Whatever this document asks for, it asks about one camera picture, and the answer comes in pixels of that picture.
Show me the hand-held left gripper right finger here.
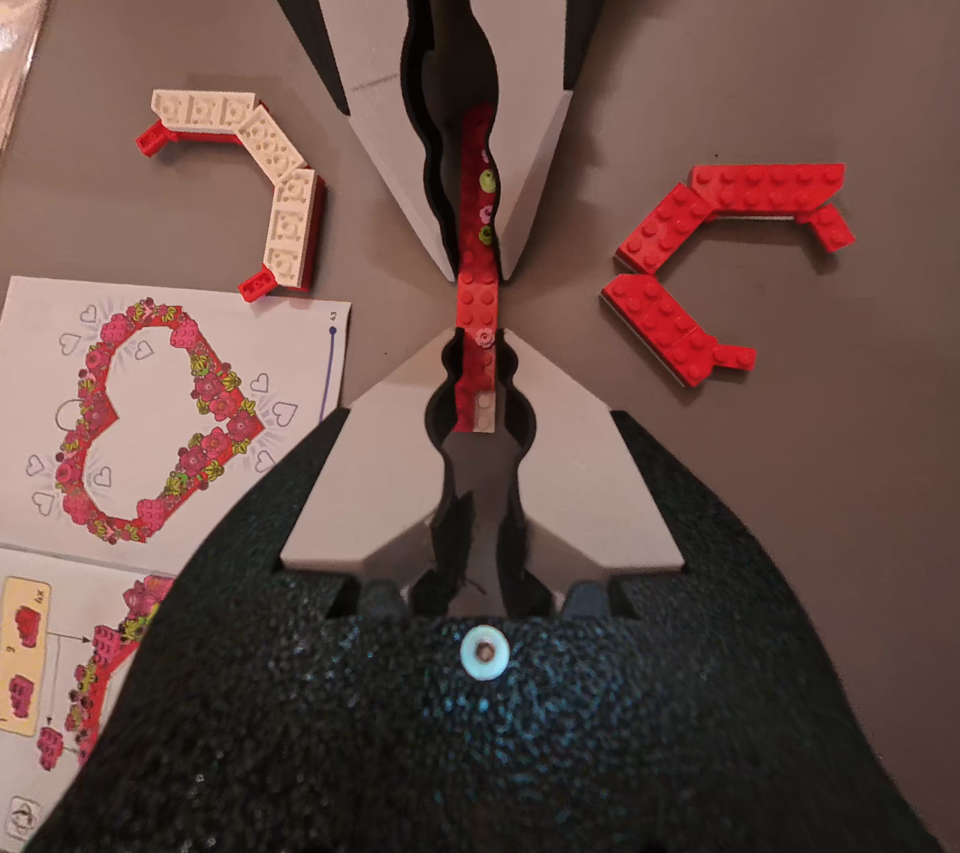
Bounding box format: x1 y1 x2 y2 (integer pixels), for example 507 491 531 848
496 328 686 618

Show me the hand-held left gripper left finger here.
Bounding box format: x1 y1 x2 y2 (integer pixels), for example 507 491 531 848
279 326 475 618

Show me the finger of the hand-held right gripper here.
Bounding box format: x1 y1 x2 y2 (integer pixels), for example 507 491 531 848
463 0 576 284
298 0 460 284

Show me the red lego strip with flowers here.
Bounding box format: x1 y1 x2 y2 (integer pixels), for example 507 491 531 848
452 103 502 436

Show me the white lego arc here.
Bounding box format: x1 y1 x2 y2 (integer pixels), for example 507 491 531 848
135 88 329 304

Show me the short red lego arc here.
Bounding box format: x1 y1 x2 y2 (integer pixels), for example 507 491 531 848
598 274 759 391

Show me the lego instruction booklet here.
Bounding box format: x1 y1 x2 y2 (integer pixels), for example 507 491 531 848
0 275 354 850

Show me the long red lego arc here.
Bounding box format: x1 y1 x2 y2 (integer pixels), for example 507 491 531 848
613 163 858 278

